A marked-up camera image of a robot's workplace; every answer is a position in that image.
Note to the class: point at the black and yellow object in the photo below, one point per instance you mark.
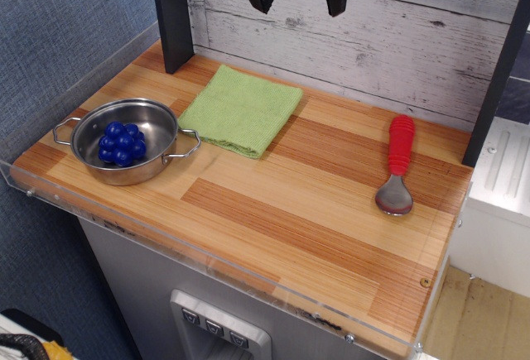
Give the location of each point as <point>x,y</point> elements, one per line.
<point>24,337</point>

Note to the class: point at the green folded cloth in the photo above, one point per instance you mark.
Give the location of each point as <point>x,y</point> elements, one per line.
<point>240,112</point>

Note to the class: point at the blue toy grape bunch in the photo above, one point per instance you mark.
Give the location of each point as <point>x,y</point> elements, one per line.
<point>122,144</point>

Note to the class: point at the clear acrylic table guard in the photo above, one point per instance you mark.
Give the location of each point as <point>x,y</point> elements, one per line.
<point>297,228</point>

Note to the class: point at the black vertical post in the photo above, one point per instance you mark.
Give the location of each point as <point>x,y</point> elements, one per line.
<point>175,33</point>
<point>503,68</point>

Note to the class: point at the red handled metal spoon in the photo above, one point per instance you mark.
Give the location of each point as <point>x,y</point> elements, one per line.
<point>393,197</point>

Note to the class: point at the stainless steel pot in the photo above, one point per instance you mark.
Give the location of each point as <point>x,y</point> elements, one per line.
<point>165,139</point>

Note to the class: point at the grey toy fridge cabinet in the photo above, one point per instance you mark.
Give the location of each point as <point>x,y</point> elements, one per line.
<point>142,280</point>

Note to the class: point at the left black vertical post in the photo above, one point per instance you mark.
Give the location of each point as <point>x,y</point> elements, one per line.
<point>175,33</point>

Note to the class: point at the white toy sink unit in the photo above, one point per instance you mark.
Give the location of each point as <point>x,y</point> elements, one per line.
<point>491,237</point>

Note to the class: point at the silver dispenser button panel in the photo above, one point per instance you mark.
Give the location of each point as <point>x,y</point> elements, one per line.
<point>219,329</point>

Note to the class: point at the right black vertical post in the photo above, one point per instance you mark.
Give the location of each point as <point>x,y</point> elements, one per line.
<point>503,68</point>

